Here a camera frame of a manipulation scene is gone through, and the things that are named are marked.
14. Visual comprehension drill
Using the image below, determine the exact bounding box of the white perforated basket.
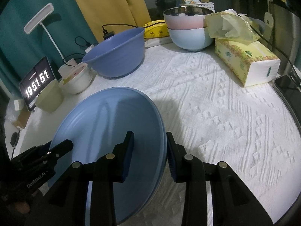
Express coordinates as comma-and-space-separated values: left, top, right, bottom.
181, 2, 215, 12

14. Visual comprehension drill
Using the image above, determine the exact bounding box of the tablet with clock display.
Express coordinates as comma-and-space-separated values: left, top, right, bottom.
19, 56, 57, 112

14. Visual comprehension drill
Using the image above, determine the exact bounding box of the black lamp cable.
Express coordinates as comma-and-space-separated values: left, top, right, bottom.
63, 36, 95, 68

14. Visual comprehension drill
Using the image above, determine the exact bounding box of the yellow banana-print case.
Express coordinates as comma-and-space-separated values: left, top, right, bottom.
143, 20, 170, 39

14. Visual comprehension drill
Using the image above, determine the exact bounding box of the yellow curtain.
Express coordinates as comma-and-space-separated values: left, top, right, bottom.
67, 0, 151, 43

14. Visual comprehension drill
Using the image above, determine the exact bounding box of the white flat box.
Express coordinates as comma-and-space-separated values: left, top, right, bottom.
144, 37, 173, 48

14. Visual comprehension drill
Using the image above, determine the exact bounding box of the thin black cable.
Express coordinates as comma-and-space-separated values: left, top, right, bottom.
237, 14, 301, 76

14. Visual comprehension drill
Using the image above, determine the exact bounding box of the white hang tag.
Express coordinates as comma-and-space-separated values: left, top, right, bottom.
264, 11, 274, 25

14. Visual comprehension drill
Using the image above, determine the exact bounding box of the cardboard box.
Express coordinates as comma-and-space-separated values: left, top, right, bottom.
10, 109, 32, 129

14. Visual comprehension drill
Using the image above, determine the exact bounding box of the steel thermos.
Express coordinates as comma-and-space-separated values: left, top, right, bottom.
267, 0, 301, 76

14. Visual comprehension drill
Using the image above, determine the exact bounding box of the black smartphone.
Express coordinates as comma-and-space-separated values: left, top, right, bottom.
272, 75, 301, 93

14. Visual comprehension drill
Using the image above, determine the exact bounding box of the cream bowl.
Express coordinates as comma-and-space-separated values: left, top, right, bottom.
35, 80, 65, 113

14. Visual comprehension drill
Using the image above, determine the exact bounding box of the pink steel-lined bowl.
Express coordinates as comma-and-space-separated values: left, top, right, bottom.
163, 6, 213, 30

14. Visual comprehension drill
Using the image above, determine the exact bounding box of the yellow floral tissue pack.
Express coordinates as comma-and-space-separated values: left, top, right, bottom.
215, 39, 282, 87

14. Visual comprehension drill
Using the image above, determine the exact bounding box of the person's left hand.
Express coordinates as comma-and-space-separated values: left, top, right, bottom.
5, 188, 47, 220

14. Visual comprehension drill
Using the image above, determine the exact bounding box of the white desk lamp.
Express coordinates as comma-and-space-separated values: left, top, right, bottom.
23, 2, 78, 78

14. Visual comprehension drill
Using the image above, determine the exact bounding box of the teal curtain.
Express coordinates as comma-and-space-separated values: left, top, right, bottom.
0, 0, 99, 95

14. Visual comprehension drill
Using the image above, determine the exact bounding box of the white textured tablecloth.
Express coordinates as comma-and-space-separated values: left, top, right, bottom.
12, 44, 299, 226

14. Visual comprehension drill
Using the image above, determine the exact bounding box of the deep blue plate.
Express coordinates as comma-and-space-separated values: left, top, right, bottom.
49, 87, 165, 226

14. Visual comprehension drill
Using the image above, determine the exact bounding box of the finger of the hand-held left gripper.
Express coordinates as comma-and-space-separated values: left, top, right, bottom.
48, 139, 73, 160
37, 143, 51, 155

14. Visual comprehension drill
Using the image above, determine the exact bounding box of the black charger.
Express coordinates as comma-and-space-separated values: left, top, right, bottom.
102, 29, 116, 40

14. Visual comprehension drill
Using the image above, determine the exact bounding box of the light blue bowl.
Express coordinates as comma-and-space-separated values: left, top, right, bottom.
168, 27, 215, 52

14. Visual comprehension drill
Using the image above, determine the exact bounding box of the black charger cable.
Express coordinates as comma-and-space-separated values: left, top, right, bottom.
102, 23, 137, 32

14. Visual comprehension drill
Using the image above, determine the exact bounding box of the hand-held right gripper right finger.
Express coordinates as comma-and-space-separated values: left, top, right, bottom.
166, 132, 275, 226

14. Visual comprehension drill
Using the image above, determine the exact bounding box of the pink speckled bowl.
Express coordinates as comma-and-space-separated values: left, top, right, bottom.
58, 63, 93, 94

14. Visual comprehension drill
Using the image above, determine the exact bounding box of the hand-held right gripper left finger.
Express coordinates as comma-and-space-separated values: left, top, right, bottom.
48, 131, 135, 226

